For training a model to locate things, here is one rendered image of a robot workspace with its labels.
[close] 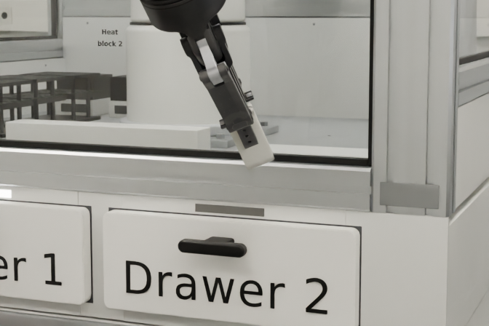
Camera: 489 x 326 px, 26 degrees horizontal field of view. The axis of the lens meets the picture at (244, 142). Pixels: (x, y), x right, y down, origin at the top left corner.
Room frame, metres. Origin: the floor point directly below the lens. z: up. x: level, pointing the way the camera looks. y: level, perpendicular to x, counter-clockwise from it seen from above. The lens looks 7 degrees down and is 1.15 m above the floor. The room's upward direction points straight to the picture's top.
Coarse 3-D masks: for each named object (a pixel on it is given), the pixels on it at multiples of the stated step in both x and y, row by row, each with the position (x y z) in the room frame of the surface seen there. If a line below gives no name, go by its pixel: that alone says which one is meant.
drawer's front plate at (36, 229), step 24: (0, 216) 1.20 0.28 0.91; (24, 216) 1.19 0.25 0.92; (48, 216) 1.18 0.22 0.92; (72, 216) 1.17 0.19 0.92; (0, 240) 1.20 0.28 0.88; (24, 240) 1.19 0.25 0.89; (48, 240) 1.18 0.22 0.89; (72, 240) 1.17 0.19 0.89; (0, 264) 1.20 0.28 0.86; (24, 264) 1.19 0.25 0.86; (48, 264) 1.18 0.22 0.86; (72, 264) 1.17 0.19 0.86; (0, 288) 1.21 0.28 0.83; (24, 288) 1.19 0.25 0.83; (48, 288) 1.18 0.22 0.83; (72, 288) 1.17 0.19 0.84
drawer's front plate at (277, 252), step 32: (128, 224) 1.14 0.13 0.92; (160, 224) 1.13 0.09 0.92; (192, 224) 1.12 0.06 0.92; (224, 224) 1.10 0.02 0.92; (256, 224) 1.09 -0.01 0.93; (288, 224) 1.08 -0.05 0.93; (128, 256) 1.14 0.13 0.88; (160, 256) 1.13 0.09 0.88; (192, 256) 1.12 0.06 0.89; (224, 256) 1.10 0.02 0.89; (256, 256) 1.09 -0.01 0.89; (288, 256) 1.08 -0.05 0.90; (320, 256) 1.06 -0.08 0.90; (352, 256) 1.05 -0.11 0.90; (224, 288) 1.10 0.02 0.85; (256, 288) 1.09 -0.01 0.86; (288, 288) 1.08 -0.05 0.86; (320, 288) 1.06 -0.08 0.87; (352, 288) 1.05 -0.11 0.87; (224, 320) 1.10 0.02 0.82; (256, 320) 1.09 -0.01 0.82; (288, 320) 1.08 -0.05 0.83; (320, 320) 1.06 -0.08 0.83; (352, 320) 1.05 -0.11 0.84
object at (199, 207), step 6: (198, 204) 1.13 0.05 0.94; (204, 204) 1.13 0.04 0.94; (210, 204) 1.13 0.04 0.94; (198, 210) 1.13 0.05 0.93; (204, 210) 1.13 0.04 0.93; (210, 210) 1.13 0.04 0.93; (216, 210) 1.12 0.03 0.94; (222, 210) 1.12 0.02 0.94; (228, 210) 1.12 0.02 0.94; (234, 210) 1.12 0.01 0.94; (240, 210) 1.11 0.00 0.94; (246, 210) 1.11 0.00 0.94; (252, 210) 1.11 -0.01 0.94; (258, 210) 1.11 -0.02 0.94
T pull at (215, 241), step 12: (180, 240) 1.08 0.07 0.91; (192, 240) 1.08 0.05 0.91; (204, 240) 1.08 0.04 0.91; (216, 240) 1.08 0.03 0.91; (228, 240) 1.09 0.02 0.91; (192, 252) 1.08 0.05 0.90; (204, 252) 1.07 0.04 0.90; (216, 252) 1.07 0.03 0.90; (228, 252) 1.06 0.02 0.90; (240, 252) 1.06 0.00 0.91
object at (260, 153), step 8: (256, 120) 1.03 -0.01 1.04; (256, 128) 1.04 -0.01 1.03; (232, 136) 1.04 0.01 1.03; (256, 136) 1.04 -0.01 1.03; (264, 136) 1.05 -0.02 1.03; (240, 144) 1.05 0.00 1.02; (264, 144) 1.05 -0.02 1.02; (240, 152) 1.05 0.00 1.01; (248, 152) 1.05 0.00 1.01; (256, 152) 1.05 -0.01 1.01; (264, 152) 1.06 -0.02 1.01; (248, 160) 1.06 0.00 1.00; (256, 160) 1.06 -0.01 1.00; (264, 160) 1.06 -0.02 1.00; (272, 160) 1.06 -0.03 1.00; (248, 168) 1.06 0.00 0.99
